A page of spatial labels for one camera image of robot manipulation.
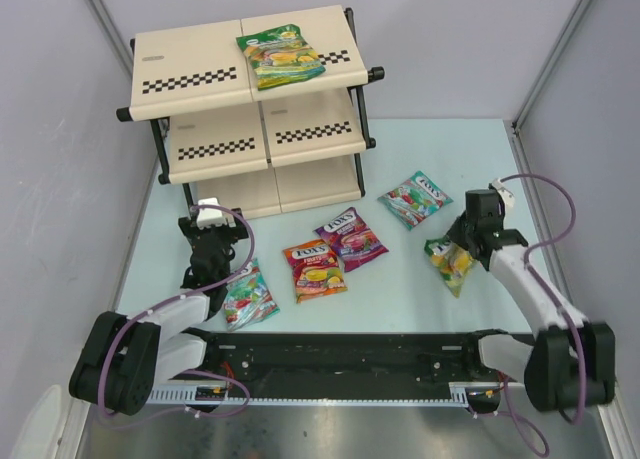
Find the teal mint blossom candy bag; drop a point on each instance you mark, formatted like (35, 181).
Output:
(415, 199)

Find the green spring tea candy bag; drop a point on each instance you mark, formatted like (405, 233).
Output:
(280, 56)

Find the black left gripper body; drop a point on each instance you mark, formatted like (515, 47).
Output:
(211, 230)

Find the beige three-tier shelf rack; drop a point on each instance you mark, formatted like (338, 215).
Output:
(266, 152)

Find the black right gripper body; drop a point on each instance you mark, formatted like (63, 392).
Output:
(467, 234)

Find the purple berries candy bag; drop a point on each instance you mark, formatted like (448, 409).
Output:
(351, 239)

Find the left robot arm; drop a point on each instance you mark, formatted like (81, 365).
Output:
(124, 357)

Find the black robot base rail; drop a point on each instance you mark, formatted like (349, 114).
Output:
(428, 370)

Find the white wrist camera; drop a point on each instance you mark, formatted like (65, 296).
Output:
(507, 197)
(207, 214)

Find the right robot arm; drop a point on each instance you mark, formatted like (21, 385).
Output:
(571, 363)

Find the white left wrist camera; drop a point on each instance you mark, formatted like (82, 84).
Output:
(207, 214)

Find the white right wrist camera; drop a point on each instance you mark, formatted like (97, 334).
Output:
(507, 197)

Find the orange fruits candy bag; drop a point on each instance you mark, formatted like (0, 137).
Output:
(316, 270)

